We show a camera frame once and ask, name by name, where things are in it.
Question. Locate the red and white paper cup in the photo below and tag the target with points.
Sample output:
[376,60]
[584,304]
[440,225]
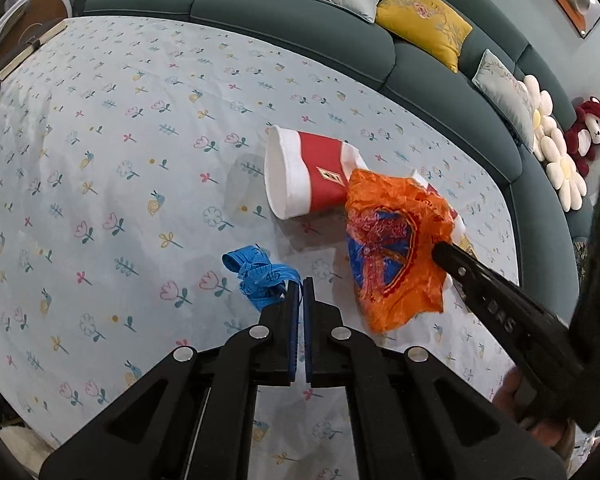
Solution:
[325,170]
[457,225]

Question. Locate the red monkey plush toy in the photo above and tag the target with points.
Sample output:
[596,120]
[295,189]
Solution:
[587,130]

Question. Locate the white flower cushion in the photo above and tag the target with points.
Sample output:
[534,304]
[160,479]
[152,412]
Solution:
[565,170]
[542,115]

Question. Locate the blue tape measure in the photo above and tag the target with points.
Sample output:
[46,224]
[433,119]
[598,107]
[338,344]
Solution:
[260,275]

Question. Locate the cream fluffy stool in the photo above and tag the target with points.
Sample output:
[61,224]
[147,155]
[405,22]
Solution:
[22,445]

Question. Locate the floral light blue tablecloth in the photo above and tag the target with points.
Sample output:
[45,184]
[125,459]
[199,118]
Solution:
[130,110]

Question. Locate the brown hardcover book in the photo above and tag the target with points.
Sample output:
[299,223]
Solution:
[25,54]

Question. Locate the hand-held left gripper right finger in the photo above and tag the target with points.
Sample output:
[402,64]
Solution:
[307,320]

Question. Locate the yellow embroidered cushion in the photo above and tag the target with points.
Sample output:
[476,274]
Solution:
[420,20]

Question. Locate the person's right hand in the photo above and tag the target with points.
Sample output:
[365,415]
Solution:
[510,395]

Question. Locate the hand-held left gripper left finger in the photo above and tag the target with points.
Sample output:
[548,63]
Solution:
[294,320]

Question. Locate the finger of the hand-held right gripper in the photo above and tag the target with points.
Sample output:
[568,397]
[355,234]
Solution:
[495,305]

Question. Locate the orange bag with blue print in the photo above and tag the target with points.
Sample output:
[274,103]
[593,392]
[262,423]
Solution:
[395,240]

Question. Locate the teal sectional sofa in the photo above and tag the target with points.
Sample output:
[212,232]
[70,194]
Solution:
[305,20]

